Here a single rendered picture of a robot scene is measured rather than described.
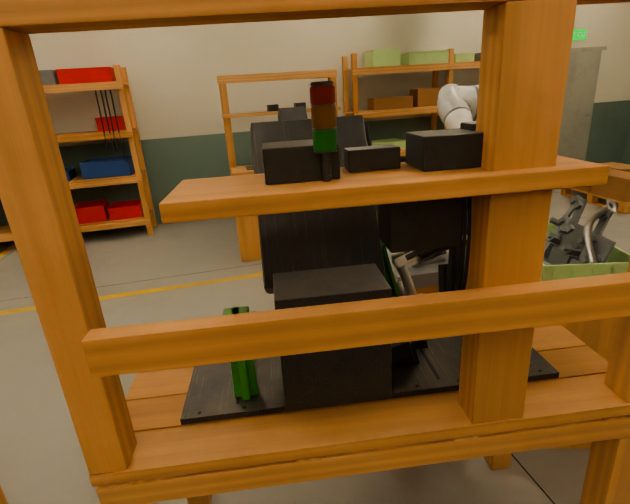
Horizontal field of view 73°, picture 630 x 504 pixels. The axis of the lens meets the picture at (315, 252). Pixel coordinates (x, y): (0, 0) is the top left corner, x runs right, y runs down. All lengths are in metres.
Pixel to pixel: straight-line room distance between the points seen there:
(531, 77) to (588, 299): 0.50
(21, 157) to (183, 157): 5.86
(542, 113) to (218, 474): 1.12
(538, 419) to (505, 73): 0.87
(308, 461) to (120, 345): 0.56
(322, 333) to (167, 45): 6.09
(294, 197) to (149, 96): 6.00
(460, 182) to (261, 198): 0.39
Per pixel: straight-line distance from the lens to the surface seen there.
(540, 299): 1.08
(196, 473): 1.26
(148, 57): 6.78
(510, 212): 1.02
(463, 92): 1.78
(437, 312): 0.98
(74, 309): 1.03
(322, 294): 1.08
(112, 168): 6.33
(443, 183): 0.89
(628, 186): 6.85
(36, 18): 0.93
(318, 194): 0.83
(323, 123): 0.88
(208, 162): 6.77
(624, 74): 9.88
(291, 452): 1.19
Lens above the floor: 1.71
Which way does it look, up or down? 20 degrees down
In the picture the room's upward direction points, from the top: 4 degrees counter-clockwise
